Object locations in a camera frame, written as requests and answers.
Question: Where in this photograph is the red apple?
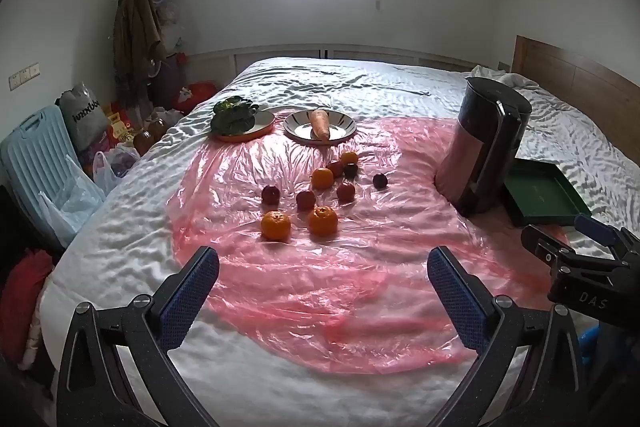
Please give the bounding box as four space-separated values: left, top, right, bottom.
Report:
262 185 281 207
296 191 317 212
326 160 344 178
336 183 356 205

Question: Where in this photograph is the carrot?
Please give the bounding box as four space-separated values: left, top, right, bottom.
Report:
309 109 331 143

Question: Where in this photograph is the brown hanging coat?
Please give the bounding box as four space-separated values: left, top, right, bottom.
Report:
113 0 167 106

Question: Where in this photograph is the red bag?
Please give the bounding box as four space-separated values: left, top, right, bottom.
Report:
172 82 218 115

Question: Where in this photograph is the green tray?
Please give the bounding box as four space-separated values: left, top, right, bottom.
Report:
501 158 591 228

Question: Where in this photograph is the wall switch panel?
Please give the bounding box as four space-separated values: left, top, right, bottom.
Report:
8 63 40 91

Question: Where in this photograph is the smooth orange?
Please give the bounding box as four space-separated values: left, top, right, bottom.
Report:
311 168 334 191
341 150 359 165

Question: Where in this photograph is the light blue suitcase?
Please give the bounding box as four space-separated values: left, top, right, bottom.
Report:
1 105 79 247

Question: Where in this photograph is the green leafy vegetable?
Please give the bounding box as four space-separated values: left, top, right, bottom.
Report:
210 95 259 136

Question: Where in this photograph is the white striped plate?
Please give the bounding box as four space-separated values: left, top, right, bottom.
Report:
283 108 357 146

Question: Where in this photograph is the white plastic bag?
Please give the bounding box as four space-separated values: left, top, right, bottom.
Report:
92 143 140 195

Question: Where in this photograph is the yellow snack box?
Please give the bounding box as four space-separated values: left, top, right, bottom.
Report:
107 112 134 143

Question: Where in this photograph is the wrinkled mandarin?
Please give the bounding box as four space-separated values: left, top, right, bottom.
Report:
307 206 338 236
260 210 292 242

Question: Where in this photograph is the white pillow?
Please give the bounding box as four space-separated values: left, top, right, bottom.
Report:
469 65 538 89

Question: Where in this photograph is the grey drawstring bag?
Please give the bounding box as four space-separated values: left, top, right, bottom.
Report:
56 83 110 152

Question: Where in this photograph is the orange plate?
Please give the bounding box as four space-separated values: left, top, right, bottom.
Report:
211 108 277 144

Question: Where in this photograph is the blue gloved right hand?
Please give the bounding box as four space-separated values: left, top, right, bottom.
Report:
579 325 600 355

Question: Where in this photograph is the dark plum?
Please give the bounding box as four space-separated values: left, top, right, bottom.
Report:
372 173 388 190
343 162 359 180

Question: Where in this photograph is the red cloth bundle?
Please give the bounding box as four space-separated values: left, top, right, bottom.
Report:
1 251 53 371

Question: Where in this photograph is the pink plastic sheet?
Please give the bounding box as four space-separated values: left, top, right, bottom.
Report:
166 117 549 374

